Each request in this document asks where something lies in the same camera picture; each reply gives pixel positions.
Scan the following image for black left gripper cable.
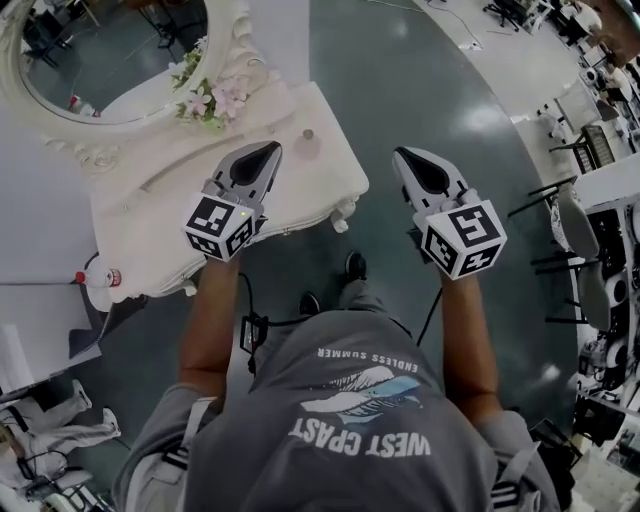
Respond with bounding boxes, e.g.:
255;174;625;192
236;271;307;377

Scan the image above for person's black right shoe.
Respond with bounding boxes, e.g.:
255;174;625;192
344;250;368;283

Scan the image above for pink artificial flower bunch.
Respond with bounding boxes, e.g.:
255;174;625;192
171;36;252;135

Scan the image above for white flat panel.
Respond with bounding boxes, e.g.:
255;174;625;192
0;102;104;396

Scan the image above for oval mirror white ornate frame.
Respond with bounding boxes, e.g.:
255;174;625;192
0;0;282;172

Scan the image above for person's left forearm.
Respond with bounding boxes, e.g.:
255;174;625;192
178;252;242;401

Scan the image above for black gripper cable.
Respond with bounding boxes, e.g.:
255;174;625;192
236;271;307;377
415;288;444;347

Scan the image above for small pink container dark cap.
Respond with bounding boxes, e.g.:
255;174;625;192
295;128;322;161

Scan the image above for clear plastic bottle red cap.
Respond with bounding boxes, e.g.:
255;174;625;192
74;267;123;292

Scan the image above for black box on cable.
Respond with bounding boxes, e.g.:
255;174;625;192
240;313;267;353

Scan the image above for person's grey trousers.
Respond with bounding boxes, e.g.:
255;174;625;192
337;277;389;321

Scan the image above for black slatted chair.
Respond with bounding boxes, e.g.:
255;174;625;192
548;123;617;175

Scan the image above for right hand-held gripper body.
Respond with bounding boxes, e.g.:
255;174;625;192
391;145;509;282

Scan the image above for person's grey printed shirt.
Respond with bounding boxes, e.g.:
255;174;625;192
113;304;562;512

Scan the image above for grey chair black legs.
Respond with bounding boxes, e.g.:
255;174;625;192
543;259;615;332
507;175;602;274

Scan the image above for white ornate dressing table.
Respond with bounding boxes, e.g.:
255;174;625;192
89;81;372;304

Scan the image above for white crumpled garment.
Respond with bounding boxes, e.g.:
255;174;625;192
0;378;123;504

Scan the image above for person's right forearm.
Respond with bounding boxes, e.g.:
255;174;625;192
438;273;505;417

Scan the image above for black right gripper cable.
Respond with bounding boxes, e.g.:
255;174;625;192
415;288;444;347

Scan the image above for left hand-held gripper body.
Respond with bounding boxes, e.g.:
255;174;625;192
182;141;284;263

